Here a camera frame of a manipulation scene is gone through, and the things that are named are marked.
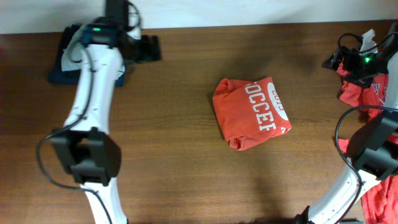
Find red FRAM t-shirt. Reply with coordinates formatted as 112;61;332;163
212;77;292;151

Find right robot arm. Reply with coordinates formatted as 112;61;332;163
292;22;397;224

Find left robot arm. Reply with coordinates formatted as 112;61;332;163
47;0;162;223

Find light grey crumpled garment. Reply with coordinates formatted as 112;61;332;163
60;24;127;86

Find folded dark navy garment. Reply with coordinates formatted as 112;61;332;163
47;22;128;87

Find red soccer t-shirt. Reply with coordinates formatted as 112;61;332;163
337;65;397;224

